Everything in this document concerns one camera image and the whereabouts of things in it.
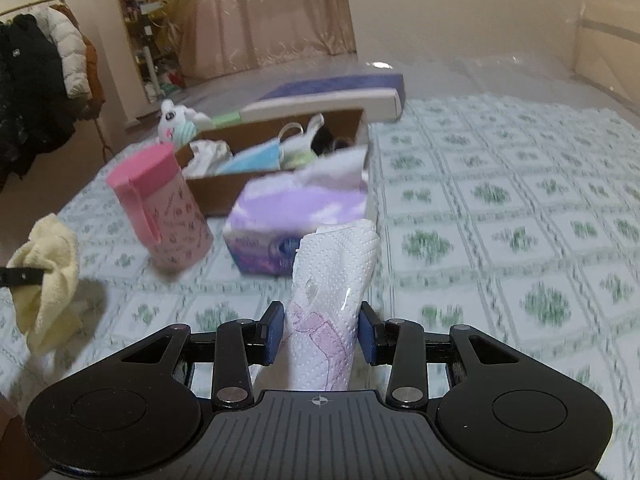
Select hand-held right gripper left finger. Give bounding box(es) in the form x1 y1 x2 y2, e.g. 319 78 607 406
115 301 286 411

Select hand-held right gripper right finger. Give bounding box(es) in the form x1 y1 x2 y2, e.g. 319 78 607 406
356 301 525 411

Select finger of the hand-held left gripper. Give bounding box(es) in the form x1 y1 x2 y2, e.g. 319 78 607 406
0 266 47 287

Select pale yellow towel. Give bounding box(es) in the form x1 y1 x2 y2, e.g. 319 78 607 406
6 213 81 356

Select white embossed tissue pack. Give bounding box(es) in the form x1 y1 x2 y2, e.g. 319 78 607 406
252 220 381 393

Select brown cardboard box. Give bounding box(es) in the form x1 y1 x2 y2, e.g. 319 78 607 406
172 108 372 217

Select light blue face mask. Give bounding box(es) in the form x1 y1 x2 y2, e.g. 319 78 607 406
215 140 286 176

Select white black-trimmed face mask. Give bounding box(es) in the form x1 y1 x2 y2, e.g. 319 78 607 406
277 114 326 158

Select purple tissue box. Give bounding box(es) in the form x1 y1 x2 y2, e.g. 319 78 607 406
223 147 371 277

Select glossy black puffer jacket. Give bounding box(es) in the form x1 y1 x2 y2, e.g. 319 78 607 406
0 22 23 193

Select pink lidded bottle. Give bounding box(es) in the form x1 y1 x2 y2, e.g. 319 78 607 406
106 142 215 272

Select floral printed bed sheet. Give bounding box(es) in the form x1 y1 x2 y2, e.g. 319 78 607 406
0 95 640 411

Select black jacket white logo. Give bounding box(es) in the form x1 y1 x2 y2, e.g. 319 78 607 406
0 14 76 161

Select dark floral scrunchie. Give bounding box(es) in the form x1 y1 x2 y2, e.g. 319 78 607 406
311 127 335 155

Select brown jacket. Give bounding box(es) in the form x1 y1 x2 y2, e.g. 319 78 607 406
50 2 107 116

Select white plush bunny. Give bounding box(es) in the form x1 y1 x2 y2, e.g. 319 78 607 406
157 100 213 144

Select white puffer jacket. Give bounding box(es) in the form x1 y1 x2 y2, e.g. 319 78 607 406
47 6 91 100

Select white standing fan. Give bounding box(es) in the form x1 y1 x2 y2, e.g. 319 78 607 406
142 0 203 101

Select blue topped white box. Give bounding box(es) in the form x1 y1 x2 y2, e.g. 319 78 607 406
240 72 405 122

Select gold clothes rack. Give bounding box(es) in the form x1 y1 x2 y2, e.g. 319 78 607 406
0 0 114 161

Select plastic covered mattress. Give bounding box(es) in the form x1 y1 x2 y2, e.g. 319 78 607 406
120 50 640 126

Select wooden bookshelf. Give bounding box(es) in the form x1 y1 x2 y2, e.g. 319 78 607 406
111 0 186 104

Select pink patterned curtain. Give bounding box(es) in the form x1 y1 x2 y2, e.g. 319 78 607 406
177 0 358 79

